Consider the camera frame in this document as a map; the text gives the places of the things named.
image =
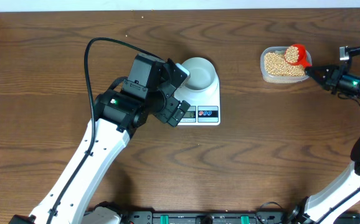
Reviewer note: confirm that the clear plastic bean container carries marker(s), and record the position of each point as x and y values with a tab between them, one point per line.
275	69

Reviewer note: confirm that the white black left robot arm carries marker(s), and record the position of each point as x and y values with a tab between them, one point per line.
118	113

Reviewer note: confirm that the white digital kitchen scale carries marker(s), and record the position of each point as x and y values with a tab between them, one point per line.
204	107

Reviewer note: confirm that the grey round bowl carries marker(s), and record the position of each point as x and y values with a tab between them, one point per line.
202	74

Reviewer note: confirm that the red plastic scoop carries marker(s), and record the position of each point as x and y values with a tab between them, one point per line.
296	54

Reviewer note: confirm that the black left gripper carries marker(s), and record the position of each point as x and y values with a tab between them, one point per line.
170	104

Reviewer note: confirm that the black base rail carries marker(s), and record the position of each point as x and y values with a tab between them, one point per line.
104	215

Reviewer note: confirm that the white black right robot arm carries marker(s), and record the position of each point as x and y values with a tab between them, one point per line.
344	191

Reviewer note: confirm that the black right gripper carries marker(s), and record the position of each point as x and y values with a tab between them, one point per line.
332	79

